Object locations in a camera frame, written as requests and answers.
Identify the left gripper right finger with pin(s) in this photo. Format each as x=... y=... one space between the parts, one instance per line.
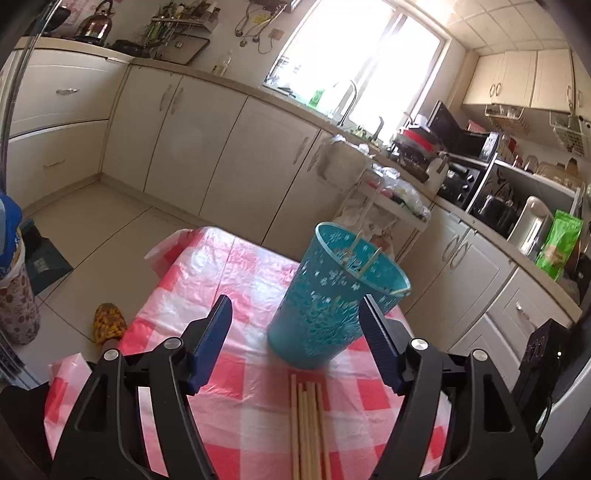
x=388 y=340

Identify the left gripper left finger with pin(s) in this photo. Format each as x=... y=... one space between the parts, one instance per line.
x=203 y=340

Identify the wooden chopstick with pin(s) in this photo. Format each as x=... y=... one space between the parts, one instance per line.
x=315 y=432
x=302 y=423
x=295 y=453
x=324 y=436
x=369 y=263
x=309 y=446

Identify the dish rack with utensils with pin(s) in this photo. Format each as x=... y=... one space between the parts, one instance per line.
x=180 y=31

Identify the teal perforated plastic basket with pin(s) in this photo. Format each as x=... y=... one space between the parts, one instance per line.
x=318 y=317

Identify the yellow patterned slipper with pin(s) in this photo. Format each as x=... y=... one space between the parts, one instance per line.
x=108 y=324

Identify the red white checkered tablecloth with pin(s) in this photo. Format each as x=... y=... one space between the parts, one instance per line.
x=243 y=412

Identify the white storage trolley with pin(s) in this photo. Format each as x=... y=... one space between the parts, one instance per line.
x=386 y=210

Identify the dark dustpan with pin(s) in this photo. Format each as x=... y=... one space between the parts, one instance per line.
x=45 y=265

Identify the black toaster oven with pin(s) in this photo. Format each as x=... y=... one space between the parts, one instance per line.
x=463 y=181

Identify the white electric kettle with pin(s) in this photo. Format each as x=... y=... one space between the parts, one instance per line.
x=532 y=228

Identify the floral bin with blue bag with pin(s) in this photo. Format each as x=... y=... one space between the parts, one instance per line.
x=20 y=318

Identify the green snack bag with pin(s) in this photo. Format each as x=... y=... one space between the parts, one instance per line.
x=559 y=244

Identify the clear plastic bottle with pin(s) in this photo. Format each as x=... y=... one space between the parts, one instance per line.
x=221 y=65

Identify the metal kettle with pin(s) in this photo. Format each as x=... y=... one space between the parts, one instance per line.
x=96 y=28

